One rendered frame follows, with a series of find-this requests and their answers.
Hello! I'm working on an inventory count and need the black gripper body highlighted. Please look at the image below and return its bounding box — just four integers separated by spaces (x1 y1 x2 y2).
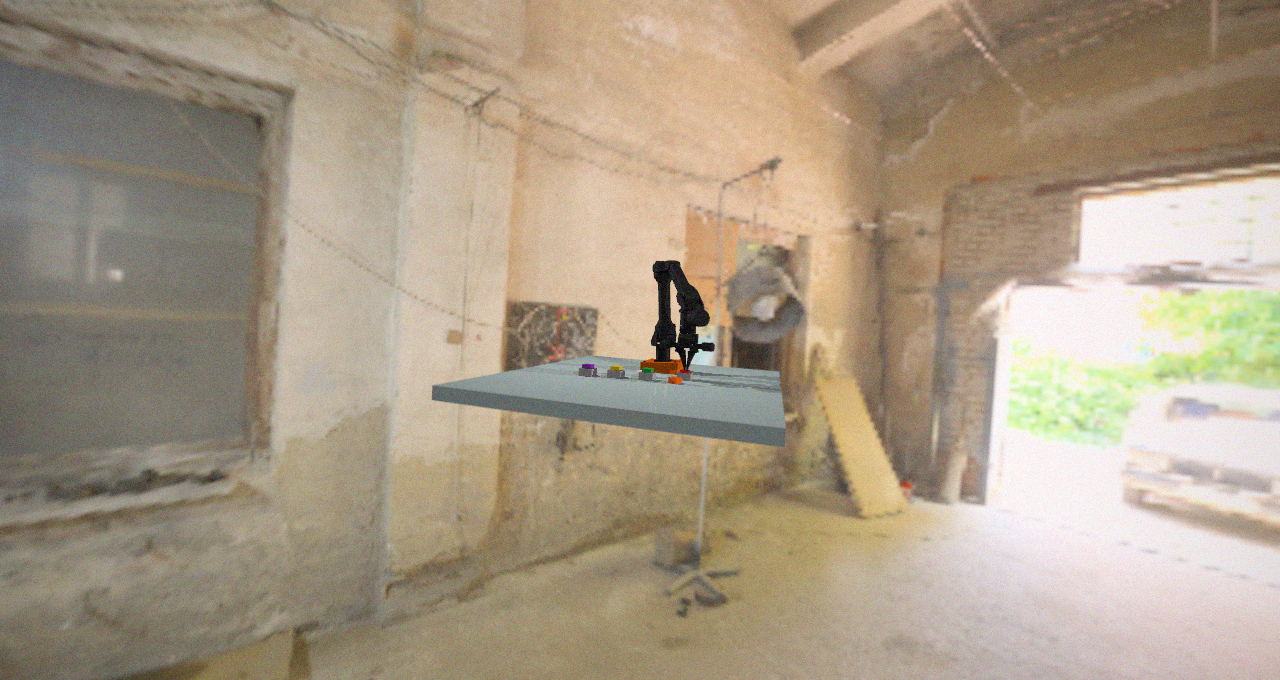
659 325 716 352

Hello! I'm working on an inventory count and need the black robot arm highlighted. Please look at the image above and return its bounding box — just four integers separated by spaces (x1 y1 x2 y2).
652 260 710 362

